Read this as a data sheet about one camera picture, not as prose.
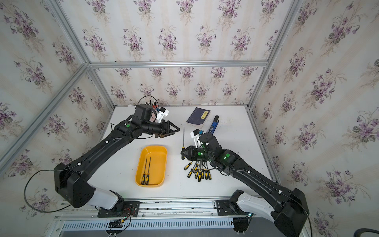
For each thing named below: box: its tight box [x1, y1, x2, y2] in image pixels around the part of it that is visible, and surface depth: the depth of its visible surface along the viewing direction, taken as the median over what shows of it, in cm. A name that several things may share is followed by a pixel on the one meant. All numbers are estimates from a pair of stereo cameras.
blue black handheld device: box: [209, 115, 220, 135], surface depth 109 cm
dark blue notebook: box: [185, 106, 211, 129], surface depth 114 cm
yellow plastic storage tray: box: [135, 145, 168, 188], surface depth 90 cm
